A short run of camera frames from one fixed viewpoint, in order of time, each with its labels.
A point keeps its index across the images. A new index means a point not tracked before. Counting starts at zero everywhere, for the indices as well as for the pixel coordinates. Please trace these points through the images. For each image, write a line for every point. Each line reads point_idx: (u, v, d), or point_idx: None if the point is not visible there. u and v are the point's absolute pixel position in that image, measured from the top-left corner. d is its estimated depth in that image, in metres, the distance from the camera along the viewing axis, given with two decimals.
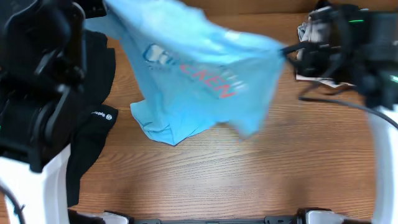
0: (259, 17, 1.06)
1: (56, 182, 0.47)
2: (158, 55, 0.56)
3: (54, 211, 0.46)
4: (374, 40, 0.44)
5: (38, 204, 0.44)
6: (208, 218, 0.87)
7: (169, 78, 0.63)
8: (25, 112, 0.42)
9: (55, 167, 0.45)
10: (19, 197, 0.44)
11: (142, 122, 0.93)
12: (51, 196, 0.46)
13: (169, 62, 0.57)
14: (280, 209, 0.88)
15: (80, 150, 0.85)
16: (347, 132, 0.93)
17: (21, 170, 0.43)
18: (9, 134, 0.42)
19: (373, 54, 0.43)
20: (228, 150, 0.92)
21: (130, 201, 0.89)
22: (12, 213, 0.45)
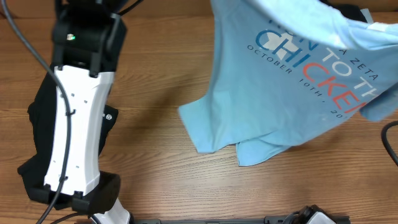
0: None
1: (103, 91, 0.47)
2: (274, 40, 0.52)
3: (93, 130, 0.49)
4: None
5: (86, 117, 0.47)
6: (208, 218, 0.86)
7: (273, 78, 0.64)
8: (88, 35, 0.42)
9: (106, 82, 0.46)
10: (71, 102, 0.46)
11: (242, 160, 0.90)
12: (94, 114, 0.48)
13: (289, 60, 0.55)
14: (280, 208, 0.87)
15: None
16: (346, 132, 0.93)
17: (79, 74, 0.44)
18: (73, 45, 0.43)
19: None
20: (227, 150, 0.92)
21: (129, 201, 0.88)
22: (59, 116, 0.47)
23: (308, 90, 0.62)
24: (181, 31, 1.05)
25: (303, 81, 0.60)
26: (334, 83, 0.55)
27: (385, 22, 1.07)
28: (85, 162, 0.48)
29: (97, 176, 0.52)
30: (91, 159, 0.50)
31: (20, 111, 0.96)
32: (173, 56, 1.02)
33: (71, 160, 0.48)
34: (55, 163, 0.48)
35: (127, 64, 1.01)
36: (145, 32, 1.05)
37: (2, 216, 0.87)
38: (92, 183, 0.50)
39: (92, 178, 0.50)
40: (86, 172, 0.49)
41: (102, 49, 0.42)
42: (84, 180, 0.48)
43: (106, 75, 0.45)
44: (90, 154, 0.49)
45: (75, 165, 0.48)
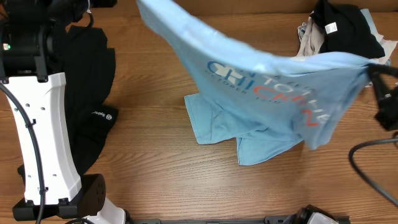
0: (259, 18, 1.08)
1: (58, 94, 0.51)
2: (221, 70, 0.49)
3: (60, 135, 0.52)
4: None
5: (48, 124, 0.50)
6: (208, 218, 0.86)
7: (233, 94, 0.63)
8: (27, 39, 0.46)
9: (56, 84, 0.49)
10: (29, 113, 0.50)
11: (240, 155, 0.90)
12: (56, 119, 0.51)
13: (240, 84, 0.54)
14: (280, 208, 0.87)
15: (81, 152, 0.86)
16: (347, 132, 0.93)
17: (29, 84, 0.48)
18: (13, 53, 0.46)
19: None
20: (228, 150, 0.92)
21: (129, 201, 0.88)
22: (22, 129, 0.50)
23: (267, 103, 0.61)
24: None
25: (259, 98, 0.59)
26: (286, 96, 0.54)
27: (385, 22, 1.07)
28: (61, 169, 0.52)
29: (79, 180, 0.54)
30: (67, 165, 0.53)
31: None
32: (173, 56, 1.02)
33: (46, 170, 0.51)
34: (31, 179, 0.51)
35: (127, 64, 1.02)
36: (145, 32, 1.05)
37: (2, 216, 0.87)
38: (76, 188, 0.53)
39: (73, 182, 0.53)
40: (65, 178, 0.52)
41: (44, 50, 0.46)
42: (64, 185, 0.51)
43: (56, 78, 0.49)
44: (64, 155, 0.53)
45: (52, 174, 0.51)
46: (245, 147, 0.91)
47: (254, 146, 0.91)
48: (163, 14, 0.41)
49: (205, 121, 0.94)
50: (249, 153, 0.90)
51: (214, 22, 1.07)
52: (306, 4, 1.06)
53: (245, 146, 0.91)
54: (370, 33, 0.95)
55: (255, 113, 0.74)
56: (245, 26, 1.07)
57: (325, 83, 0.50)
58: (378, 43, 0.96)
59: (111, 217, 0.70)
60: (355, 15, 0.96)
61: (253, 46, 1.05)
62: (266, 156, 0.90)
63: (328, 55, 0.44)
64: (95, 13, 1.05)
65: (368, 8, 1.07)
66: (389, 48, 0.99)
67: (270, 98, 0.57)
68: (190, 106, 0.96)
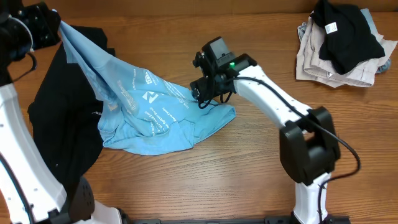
0: (259, 18, 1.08)
1: (14, 109, 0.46)
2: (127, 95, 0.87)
3: (27, 149, 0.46)
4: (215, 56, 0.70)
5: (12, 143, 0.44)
6: (208, 218, 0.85)
7: (134, 94, 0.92)
8: None
9: (7, 98, 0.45)
10: None
11: (196, 134, 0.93)
12: (20, 137, 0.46)
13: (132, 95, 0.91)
14: (280, 209, 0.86)
15: (80, 150, 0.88)
16: (347, 132, 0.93)
17: None
18: None
19: (217, 62, 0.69)
20: (228, 150, 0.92)
21: (129, 201, 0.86)
22: None
23: (144, 107, 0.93)
24: (181, 32, 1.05)
25: (134, 107, 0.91)
26: (138, 115, 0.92)
27: (385, 21, 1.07)
28: (40, 182, 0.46)
29: (63, 188, 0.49)
30: (45, 175, 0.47)
31: None
32: (173, 56, 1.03)
33: (24, 184, 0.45)
34: (11, 201, 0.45)
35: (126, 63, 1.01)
36: (145, 32, 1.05)
37: None
38: (61, 197, 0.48)
39: (58, 191, 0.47)
40: (48, 190, 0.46)
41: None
42: (48, 197, 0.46)
43: (5, 89, 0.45)
44: (40, 169, 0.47)
45: (33, 188, 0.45)
46: (194, 129, 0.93)
47: (198, 127, 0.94)
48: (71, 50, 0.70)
49: (159, 109, 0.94)
50: (203, 128, 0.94)
51: (214, 22, 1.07)
52: (306, 4, 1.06)
53: (199, 127, 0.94)
54: (370, 33, 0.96)
55: (169, 112, 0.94)
56: (244, 26, 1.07)
57: (144, 117, 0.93)
58: (379, 43, 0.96)
59: (105, 216, 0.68)
60: (355, 15, 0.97)
61: (254, 45, 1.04)
62: (217, 126, 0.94)
63: (149, 112, 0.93)
64: (95, 14, 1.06)
65: (369, 7, 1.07)
66: (389, 49, 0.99)
67: (145, 112, 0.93)
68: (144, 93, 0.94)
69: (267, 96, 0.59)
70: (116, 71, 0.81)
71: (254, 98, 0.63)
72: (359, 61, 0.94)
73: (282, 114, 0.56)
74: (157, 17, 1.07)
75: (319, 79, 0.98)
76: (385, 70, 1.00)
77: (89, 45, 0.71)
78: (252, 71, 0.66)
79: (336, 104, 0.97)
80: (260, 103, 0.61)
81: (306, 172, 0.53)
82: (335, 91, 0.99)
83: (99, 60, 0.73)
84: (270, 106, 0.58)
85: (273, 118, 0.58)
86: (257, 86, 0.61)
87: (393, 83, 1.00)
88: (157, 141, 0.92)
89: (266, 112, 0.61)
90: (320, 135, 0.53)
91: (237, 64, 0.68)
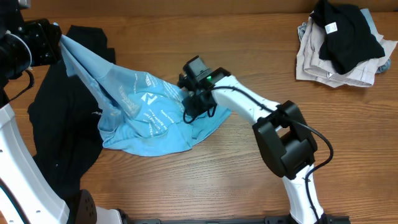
0: (259, 18, 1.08)
1: (12, 129, 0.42)
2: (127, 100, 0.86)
3: (28, 169, 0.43)
4: (194, 74, 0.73)
5: (12, 165, 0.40)
6: (208, 218, 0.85)
7: (134, 98, 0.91)
8: None
9: (5, 119, 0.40)
10: None
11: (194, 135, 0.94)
12: (18, 155, 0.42)
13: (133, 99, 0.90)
14: (280, 209, 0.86)
15: (80, 150, 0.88)
16: (347, 132, 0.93)
17: None
18: None
19: (197, 78, 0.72)
20: (227, 150, 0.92)
21: (129, 201, 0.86)
22: None
23: (143, 109, 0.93)
24: (180, 32, 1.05)
25: (134, 111, 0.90)
26: (138, 117, 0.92)
27: (385, 21, 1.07)
28: (42, 202, 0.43)
29: (65, 205, 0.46)
30: (48, 195, 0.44)
31: (16, 109, 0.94)
32: (173, 56, 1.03)
33: (27, 208, 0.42)
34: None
35: (126, 63, 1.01)
36: (145, 32, 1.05)
37: None
38: (64, 214, 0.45)
39: (60, 209, 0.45)
40: (51, 211, 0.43)
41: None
42: (52, 218, 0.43)
43: (2, 112, 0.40)
44: (42, 190, 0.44)
45: (35, 210, 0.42)
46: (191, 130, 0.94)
47: (196, 129, 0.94)
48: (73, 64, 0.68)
49: (158, 111, 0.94)
50: (201, 130, 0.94)
51: (214, 22, 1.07)
52: (306, 4, 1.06)
53: (197, 129, 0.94)
54: (370, 33, 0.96)
55: (167, 114, 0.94)
56: (244, 26, 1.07)
57: (143, 119, 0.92)
58: (379, 43, 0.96)
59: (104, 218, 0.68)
60: (355, 15, 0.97)
61: (254, 45, 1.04)
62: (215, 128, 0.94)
63: (148, 114, 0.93)
64: (95, 14, 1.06)
65: (369, 8, 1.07)
66: (389, 49, 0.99)
67: (143, 113, 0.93)
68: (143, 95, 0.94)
69: (239, 100, 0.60)
70: (117, 78, 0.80)
71: (230, 103, 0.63)
72: (358, 62, 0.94)
73: (255, 114, 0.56)
74: (157, 17, 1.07)
75: (319, 79, 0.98)
76: (385, 70, 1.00)
77: (89, 55, 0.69)
78: (226, 81, 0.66)
79: (336, 104, 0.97)
80: (236, 107, 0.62)
81: (285, 165, 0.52)
82: (335, 91, 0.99)
83: (100, 70, 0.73)
84: (244, 108, 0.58)
85: (249, 119, 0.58)
86: (231, 92, 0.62)
87: (393, 83, 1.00)
88: (155, 142, 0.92)
89: (243, 116, 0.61)
90: (293, 128, 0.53)
91: (213, 77, 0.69)
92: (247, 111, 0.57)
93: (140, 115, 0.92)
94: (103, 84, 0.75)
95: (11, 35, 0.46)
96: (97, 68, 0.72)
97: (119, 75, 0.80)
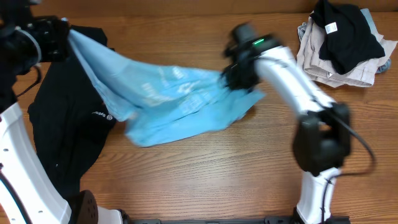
0: (259, 18, 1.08)
1: (18, 129, 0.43)
2: (150, 91, 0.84)
3: (32, 168, 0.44)
4: (242, 37, 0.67)
5: (17, 165, 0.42)
6: (208, 218, 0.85)
7: (163, 91, 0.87)
8: None
9: (12, 119, 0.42)
10: None
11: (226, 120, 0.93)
12: (24, 154, 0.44)
13: (166, 89, 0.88)
14: (280, 209, 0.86)
15: (79, 150, 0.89)
16: None
17: None
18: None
19: (242, 42, 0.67)
20: (228, 150, 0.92)
21: (129, 201, 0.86)
22: None
23: (181, 96, 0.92)
24: (181, 31, 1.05)
25: (163, 102, 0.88)
26: (178, 102, 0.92)
27: (385, 21, 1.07)
28: (46, 204, 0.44)
29: (67, 206, 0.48)
30: (51, 196, 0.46)
31: None
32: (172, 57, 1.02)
33: (29, 208, 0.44)
34: (15, 221, 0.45)
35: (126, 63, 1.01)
36: (145, 32, 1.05)
37: None
38: (66, 216, 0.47)
39: (62, 210, 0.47)
40: (53, 211, 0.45)
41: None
42: (53, 219, 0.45)
43: (10, 112, 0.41)
44: (45, 189, 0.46)
45: (37, 210, 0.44)
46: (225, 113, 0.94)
47: (231, 111, 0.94)
48: (83, 62, 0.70)
49: (196, 95, 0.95)
50: (236, 111, 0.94)
51: (214, 22, 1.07)
52: (305, 4, 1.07)
53: (231, 113, 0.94)
54: (370, 33, 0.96)
55: (205, 97, 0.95)
56: None
57: (178, 105, 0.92)
58: (379, 43, 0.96)
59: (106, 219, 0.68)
60: (355, 15, 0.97)
61: None
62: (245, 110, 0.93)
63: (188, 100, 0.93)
64: (96, 14, 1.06)
65: (368, 8, 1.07)
66: (389, 49, 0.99)
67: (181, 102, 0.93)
68: (183, 81, 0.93)
69: (290, 85, 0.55)
70: (135, 73, 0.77)
71: (275, 81, 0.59)
72: (359, 61, 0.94)
73: (303, 102, 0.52)
74: (157, 16, 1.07)
75: (319, 79, 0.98)
76: (385, 70, 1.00)
77: (100, 52, 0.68)
78: (277, 53, 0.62)
79: None
80: (280, 85, 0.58)
81: (316, 164, 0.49)
82: (335, 91, 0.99)
83: (115, 66, 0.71)
84: (292, 94, 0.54)
85: (293, 105, 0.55)
86: (281, 68, 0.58)
87: (393, 83, 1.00)
88: (188, 126, 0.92)
89: (286, 98, 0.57)
90: (336, 130, 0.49)
91: (263, 42, 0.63)
92: (295, 98, 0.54)
93: (181, 100, 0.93)
94: (113, 82, 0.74)
95: (20, 32, 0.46)
96: (109, 63, 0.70)
97: (137, 70, 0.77)
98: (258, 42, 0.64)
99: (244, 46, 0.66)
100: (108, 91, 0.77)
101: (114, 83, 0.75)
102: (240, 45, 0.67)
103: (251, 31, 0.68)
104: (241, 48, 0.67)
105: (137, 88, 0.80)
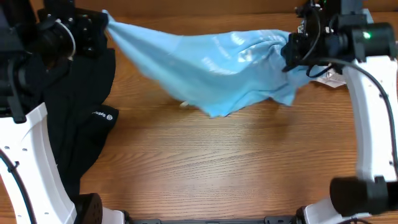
0: (259, 17, 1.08)
1: (40, 130, 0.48)
2: (211, 65, 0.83)
3: (46, 168, 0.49)
4: (341, 14, 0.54)
5: (32, 163, 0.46)
6: (208, 218, 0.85)
7: (223, 62, 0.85)
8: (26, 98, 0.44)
9: (37, 119, 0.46)
10: (10, 155, 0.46)
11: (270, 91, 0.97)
12: (41, 154, 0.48)
13: (227, 59, 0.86)
14: (280, 209, 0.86)
15: (79, 150, 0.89)
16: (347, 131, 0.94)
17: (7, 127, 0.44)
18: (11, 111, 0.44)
19: (339, 21, 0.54)
20: (228, 150, 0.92)
21: (129, 201, 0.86)
22: (5, 172, 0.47)
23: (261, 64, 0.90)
24: (181, 30, 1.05)
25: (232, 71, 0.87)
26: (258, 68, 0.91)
27: (385, 21, 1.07)
28: (53, 206, 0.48)
29: (73, 208, 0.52)
30: (59, 196, 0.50)
31: None
32: None
33: (37, 208, 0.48)
34: (21, 218, 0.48)
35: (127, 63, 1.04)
36: None
37: None
38: (71, 219, 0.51)
39: (67, 213, 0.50)
40: (58, 213, 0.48)
41: (15, 84, 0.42)
42: (58, 221, 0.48)
43: (36, 113, 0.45)
44: (55, 189, 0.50)
45: (44, 211, 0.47)
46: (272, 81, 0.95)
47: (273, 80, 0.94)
48: (132, 48, 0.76)
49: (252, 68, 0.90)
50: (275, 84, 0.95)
51: (214, 22, 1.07)
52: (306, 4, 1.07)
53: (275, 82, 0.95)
54: None
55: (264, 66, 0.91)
56: (245, 25, 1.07)
57: (269, 72, 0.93)
58: None
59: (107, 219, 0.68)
60: None
61: None
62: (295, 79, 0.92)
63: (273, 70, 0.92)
64: None
65: (369, 7, 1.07)
66: None
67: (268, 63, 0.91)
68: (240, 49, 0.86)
69: (376, 128, 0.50)
70: (189, 47, 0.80)
71: (360, 107, 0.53)
72: None
73: (382, 163, 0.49)
74: (158, 16, 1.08)
75: (319, 79, 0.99)
76: None
77: (151, 36, 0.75)
78: (378, 60, 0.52)
79: (336, 104, 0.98)
80: (362, 113, 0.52)
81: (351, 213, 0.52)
82: (335, 91, 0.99)
83: (170, 43, 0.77)
84: (373, 142, 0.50)
85: (365, 152, 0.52)
86: (377, 100, 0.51)
87: None
88: (242, 101, 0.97)
89: (360, 130, 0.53)
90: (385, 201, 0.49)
91: (375, 38, 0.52)
92: (374, 149, 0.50)
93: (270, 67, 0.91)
94: (175, 59, 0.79)
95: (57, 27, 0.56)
96: (162, 42, 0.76)
97: (192, 45, 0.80)
98: (362, 35, 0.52)
99: (337, 35, 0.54)
100: (164, 66, 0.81)
101: (176, 63, 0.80)
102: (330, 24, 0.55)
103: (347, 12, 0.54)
104: (321, 43, 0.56)
105: (195, 61, 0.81)
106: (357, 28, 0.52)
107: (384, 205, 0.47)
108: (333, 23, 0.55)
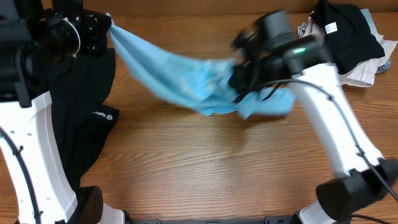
0: (259, 18, 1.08)
1: (44, 116, 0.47)
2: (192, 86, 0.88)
3: (49, 152, 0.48)
4: (271, 35, 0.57)
5: (36, 147, 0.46)
6: (208, 218, 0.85)
7: (197, 86, 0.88)
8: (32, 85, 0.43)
9: (42, 106, 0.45)
10: (15, 139, 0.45)
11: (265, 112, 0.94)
12: (45, 140, 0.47)
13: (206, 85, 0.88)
14: (280, 209, 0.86)
15: (79, 150, 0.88)
16: None
17: (12, 111, 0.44)
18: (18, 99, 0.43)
19: (274, 43, 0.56)
20: (227, 150, 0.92)
21: (129, 201, 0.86)
22: (8, 156, 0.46)
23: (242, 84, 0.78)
24: (181, 31, 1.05)
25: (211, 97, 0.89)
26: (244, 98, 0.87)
27: (385, 21, 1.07)
28: (55, 192, 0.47)
29: (74, 198, 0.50)
30: (61, 186, 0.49)
31: None
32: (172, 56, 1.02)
33: (39, 194, 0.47)
34: (23, 203, 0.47)
35: None
36: (145, 32, 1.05)
37: None
38: (71, 208, 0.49)
39: (69, 201, 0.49)
40: (60, 200, 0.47)
41: (23, 71, 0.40)
42: (59, 208, 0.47)
43: (41, 99, 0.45)
44: (58, 178, 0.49)
45: (46, 197, 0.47)
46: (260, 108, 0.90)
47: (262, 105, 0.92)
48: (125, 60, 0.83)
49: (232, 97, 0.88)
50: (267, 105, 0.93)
51: (214, 22, 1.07)
52: (305, 5, 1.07)
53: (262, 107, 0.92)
54: (370, 34, 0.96)
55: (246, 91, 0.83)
56: (245, 25, 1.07)
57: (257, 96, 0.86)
58: (378, 43, 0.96)
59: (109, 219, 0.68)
60: (354, 16, 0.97)
61: None
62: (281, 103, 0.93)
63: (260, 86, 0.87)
64: None
65: (368, 8, 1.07)
66: (389, 49, 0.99)
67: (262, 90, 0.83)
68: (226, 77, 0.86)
69: (333, 127, 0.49)
70: (175, 68, 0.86)
71: (312, 111, 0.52)
72: (359, 62, 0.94)
73: (349, 157, 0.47)
74: (158, 17, 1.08)
75: None
76: (385, 70, 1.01)
77: (138, 48, 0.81)
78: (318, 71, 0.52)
79: None
80: (315, 114, 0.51)
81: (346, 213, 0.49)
82: None
83: (156, 59, 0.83)
84: (334, 141, 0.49)
85: (333, 154, 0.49)
86: (325, 101, 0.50)
87: (393, 83, 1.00)
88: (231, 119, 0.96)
89: (321, 134, 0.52)
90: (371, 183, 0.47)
91: (308, 50, 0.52)
92: (339, 147, 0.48)
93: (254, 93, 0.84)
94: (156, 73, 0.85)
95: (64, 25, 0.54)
96: (148, 55, 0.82)
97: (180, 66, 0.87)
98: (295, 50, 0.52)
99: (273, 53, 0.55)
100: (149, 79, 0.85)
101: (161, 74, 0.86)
102: (267, 46, 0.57)
103: (277, 27, 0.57)
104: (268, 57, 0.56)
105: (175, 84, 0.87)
106: (290, 45, 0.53)
107: (372, 193, 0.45)
108: (267, 44, 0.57)
